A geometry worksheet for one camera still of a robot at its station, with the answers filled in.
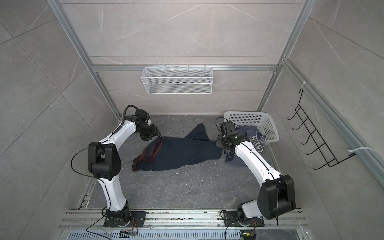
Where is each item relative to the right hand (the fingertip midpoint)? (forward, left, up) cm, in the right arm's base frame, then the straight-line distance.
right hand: (221, 140), depth 86 cm
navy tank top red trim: (0, +36, -13) cm, 39 cm away
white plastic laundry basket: (+24, -37, -10) cm, 45 cm away
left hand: (+10, +40, -3) cm, 41 cm away
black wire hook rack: (-2, -41, +16) cm, 44 cm away
